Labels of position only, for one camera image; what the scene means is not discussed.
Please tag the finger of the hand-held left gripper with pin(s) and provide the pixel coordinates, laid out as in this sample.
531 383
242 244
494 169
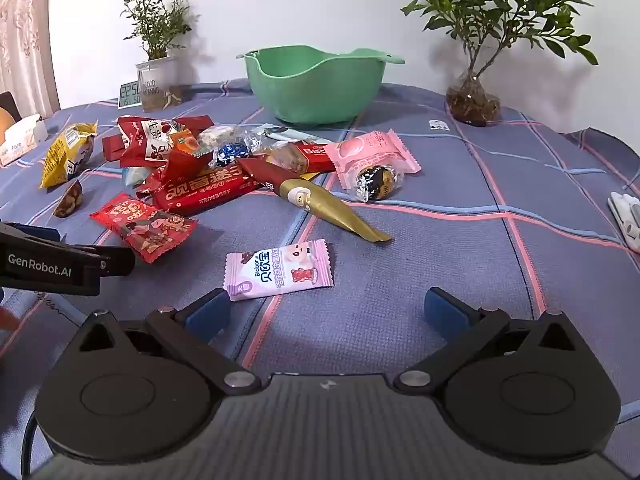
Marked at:
50 270
40 234

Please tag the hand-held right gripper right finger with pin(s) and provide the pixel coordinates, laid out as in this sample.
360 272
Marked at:
445 310

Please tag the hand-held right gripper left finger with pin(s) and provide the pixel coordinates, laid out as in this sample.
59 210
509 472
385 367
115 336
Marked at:
210 310

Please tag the black nut packet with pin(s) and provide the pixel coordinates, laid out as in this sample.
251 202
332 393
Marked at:
69 199

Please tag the purple candy packet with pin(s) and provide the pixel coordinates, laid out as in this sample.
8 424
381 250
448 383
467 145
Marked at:
280 270

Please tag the red cartoon print packet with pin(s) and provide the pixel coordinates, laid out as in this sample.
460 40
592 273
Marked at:
145 227

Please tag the light blue candy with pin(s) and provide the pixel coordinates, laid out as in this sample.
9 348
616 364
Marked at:
134 176

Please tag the red long bar packet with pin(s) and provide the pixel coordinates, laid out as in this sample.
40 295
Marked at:
200 195

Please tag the red packet with white print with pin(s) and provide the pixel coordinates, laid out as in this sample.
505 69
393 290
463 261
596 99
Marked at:
145 145

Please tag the plain red packet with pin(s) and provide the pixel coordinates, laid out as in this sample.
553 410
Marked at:
182 165

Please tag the blue foil candy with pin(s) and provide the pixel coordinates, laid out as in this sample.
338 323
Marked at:
232 154

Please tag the orange candy packet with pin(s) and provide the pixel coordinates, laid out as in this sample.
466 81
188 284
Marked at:
184 142

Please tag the clear candy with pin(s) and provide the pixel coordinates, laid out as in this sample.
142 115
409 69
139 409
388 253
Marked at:
256 142

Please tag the cream long drink packet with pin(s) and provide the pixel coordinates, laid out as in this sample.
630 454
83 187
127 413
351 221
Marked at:
300 135

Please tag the green plastic bowl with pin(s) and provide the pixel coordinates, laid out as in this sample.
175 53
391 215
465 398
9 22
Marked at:
310 95

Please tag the blue plaid blanket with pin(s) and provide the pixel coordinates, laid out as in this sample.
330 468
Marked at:
450 260

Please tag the yellow snack packet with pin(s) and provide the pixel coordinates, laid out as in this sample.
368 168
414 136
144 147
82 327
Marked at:
62 160

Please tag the white tissue box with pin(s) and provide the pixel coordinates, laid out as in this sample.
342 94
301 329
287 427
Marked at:
20 145

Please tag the small dark red packet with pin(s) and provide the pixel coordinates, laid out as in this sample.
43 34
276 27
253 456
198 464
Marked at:
112 147

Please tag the black gold foil ball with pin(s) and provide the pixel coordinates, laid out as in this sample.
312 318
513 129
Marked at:
377 182

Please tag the gold and red long packet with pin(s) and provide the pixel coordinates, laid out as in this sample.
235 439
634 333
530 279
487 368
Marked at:
310 197

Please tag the white digital clock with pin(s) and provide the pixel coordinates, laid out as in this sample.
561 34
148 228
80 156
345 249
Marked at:
129 95

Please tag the tan bar in clear wrapper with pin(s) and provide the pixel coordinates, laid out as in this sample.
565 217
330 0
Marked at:
285 156

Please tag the pink round snack packet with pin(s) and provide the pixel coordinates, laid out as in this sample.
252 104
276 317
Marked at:
360 152

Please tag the red brown biscuit bar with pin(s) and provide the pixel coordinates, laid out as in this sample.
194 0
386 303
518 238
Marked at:
315 157

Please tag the small plant in glass jar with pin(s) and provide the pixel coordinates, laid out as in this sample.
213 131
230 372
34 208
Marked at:
155 85

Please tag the pink patterned curtain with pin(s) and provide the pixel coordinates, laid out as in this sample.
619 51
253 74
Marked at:
25 35

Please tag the white plastic object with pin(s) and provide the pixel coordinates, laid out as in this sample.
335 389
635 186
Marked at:
627 220

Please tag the leafy plant in glass vase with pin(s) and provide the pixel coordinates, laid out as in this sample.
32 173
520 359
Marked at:
472 100

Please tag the grey cloth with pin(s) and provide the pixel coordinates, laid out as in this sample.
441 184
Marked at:
600 142

